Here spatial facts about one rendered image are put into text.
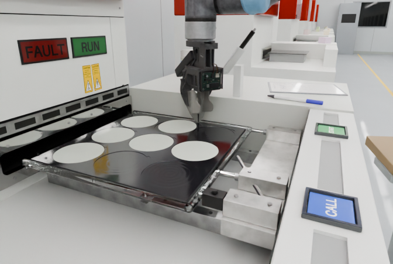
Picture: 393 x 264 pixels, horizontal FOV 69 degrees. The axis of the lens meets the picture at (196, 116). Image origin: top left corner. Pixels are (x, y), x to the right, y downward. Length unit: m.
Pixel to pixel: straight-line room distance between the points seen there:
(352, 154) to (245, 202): 0.19
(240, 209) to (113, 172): 0.24
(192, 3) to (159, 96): 0.31
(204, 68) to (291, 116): 0.25
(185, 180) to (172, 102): 0.39
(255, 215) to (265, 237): 0.03
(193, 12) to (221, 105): 0.26
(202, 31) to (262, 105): 0.24
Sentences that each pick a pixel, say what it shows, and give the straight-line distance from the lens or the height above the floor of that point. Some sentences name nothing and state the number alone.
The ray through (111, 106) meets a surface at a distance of 0.84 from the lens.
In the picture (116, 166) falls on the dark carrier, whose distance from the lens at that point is 0.56.
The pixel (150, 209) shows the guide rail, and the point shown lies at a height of 0.83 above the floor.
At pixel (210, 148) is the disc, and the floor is 0.90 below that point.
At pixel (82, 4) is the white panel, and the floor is 1.20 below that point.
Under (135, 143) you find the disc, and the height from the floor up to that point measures 0.90.
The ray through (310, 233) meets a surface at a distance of 0.32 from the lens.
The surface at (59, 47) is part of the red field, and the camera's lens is 0.73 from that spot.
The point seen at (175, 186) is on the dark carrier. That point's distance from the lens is 0.49.
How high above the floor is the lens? 1.15
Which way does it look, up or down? 18 degrees down
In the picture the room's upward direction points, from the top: straight up
